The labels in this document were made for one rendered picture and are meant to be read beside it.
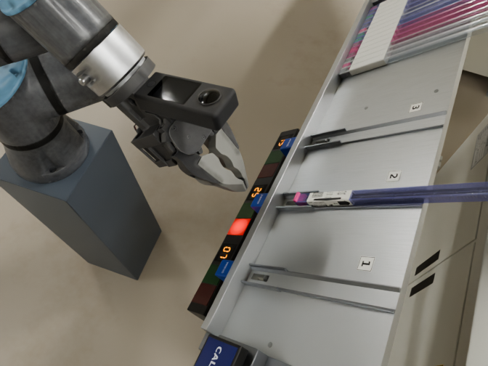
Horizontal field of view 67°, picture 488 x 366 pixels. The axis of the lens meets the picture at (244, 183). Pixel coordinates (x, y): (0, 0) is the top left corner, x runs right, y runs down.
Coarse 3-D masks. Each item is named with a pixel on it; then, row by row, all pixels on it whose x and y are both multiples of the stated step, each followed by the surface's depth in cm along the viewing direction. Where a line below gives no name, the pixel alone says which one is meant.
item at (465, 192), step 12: (360, 192) 41; (372, 192) 40; (384, 192) 39; (396, 192) 38; (408, 192) 37; (420, 192) 36; (432, 192) 35; (444, 192) 34; (456, 192) 34; (468, 192) 33; (480, 192) 32; (300, 204) 47; (360, 204) 41; (372, 204) 40
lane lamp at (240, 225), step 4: (236, 220) 57; (240, 220) 57; (244, 220) 56; (248, 220) 55; (232, 224) 57; (236, 224) 57; (240, 224) 56; (244, 224) 55; (232, 228) 57; (236, 228) 56; (240, 228) 55; (244, 228) 55; (228, 232) 57; (232, 232) 56; (236, 232) 55; (240, 232) 54
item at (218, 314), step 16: (368, 0) 71; (352, 32) 66; (336, 64) 62; (336, 80) 62; (320, 96) 59; (320, 112) 58; (304, 128) 56; (304, 144) 55; (288, 160) 53; (288, 176) 52; (272, 192) 50; (272, 208) 50; (256, 224) 48; (272, 224) 49; (256, 240) 47; (240, 256) 46; (256, 256) 47; (240, 272) 45; (224, 288) 44; (240, 288) 45; (224, 304) 43; (208, 320) 42; (224, 320) 43
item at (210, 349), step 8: (208, 344) 36; (216, 344) 36; (224, 344) 35; (208, 352) 36; (216, 352) 35; (224, 352) 34; (232, 352) 34; (200, 360) 36; (208, 360) 35; (216, 360) 34; (224, 360) 34
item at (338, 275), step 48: (336, 96) 60; (384, 96) 52; (432, 96) 45; (336, 144) 51; (384, 144) 45; (432, 144) 41; (288, 192) 50; (288, 240) 45; (336, 240) 40; (384, 240) 36; (288, 288) 40; (336, 288) 36; (384, 288) 33; (240, 336) 40; (288, 336) 36; (336, 336) 33; (384, 336) 31
